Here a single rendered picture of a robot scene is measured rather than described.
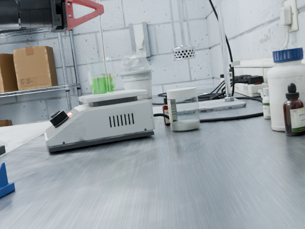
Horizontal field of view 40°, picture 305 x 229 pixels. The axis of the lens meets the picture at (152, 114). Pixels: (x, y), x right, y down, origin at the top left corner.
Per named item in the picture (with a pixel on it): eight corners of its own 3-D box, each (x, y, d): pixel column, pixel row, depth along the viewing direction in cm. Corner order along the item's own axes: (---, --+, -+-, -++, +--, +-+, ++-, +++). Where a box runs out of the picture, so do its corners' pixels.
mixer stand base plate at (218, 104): (131, 120, 109) (131, 116, 109) (136, 112, 129) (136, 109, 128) (247, 106, 108) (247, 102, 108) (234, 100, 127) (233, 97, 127)
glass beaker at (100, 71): (106, 97, 78) (100, 53, 77) (84, 99, 81) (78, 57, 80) (125, 93, 83) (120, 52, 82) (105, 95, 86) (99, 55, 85)
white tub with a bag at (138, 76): (117, 102, 182) (110, 53, 180) (133, 98, 195) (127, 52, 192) (146, 100, 176) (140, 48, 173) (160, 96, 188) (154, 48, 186)
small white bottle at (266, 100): (272, 116, 85) (269, 87, 84) (278, 117, 83) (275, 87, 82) (261, 118, 84) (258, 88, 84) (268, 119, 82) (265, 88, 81)
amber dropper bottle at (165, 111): (162, 125, 93) (158, 93, 92) (174, 123, 94) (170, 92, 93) (167, 126, 90) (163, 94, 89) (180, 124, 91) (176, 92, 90)
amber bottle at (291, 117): (281, 135, 64) (276, 84, 64) (293, 131, 66) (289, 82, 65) (298, 136, 62) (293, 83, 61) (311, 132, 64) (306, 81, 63)
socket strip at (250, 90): (251, 97, 129) (249, 83, 129) (230, 91, 169) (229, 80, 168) (269, 95, 129) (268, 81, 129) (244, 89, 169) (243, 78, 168)
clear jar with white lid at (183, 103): (203, 125, 85) (199, 86, 84) (199, 130, 79) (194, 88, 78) (174, 127, 86) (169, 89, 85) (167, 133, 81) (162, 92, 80)
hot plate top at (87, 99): (85, 103, 75) (84, 98, 75) (78, 101, 87) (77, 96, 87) (149, 94, 78) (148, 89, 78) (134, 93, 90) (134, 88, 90)
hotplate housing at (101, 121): (47, 154, 73) (41, 109, 73) (46, 144, 86) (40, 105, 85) (168, 134, 79) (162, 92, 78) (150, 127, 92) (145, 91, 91)
